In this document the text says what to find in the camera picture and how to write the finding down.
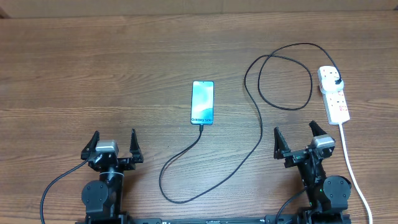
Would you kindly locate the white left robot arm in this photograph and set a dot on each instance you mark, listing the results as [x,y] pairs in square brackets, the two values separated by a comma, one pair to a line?
[103,197]

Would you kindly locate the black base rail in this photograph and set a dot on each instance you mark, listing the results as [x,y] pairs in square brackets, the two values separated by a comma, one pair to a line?
[202,221]

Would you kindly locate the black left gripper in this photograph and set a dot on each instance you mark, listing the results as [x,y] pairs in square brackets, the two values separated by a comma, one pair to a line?
[129,163]

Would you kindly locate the white charger adapter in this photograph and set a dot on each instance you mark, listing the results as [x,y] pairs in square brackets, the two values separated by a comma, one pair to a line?
[330,85]

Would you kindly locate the Samsung Galaxy smartphone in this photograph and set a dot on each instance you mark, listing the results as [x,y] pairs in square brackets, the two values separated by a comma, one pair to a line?
[202,106]

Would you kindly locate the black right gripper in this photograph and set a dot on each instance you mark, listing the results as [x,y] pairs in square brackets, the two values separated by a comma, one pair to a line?
[281,151]

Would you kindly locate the white power strip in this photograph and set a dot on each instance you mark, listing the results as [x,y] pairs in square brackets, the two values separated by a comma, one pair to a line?
[335,103]

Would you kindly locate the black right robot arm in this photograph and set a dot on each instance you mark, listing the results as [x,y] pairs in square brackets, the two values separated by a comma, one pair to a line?
[327,195]

